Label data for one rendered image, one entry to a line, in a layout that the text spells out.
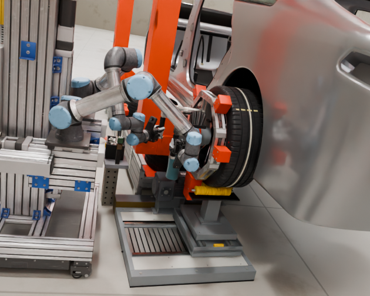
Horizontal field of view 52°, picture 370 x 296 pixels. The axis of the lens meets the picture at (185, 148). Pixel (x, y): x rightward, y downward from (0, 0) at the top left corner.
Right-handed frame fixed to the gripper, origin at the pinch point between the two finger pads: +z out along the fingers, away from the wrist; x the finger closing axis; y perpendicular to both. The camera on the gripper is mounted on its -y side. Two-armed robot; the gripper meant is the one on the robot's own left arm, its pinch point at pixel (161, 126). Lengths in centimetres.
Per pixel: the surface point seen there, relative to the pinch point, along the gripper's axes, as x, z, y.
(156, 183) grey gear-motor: -1.5, 10.0, 46.7
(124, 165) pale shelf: -25.8, 1.2, 38.2
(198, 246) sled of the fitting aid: 47, -9, 68
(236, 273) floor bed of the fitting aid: 76, -7, 75
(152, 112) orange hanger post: -18.7, 17.2, -2.0
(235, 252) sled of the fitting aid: 69, 7, 70
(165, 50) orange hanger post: -17, 19, -47
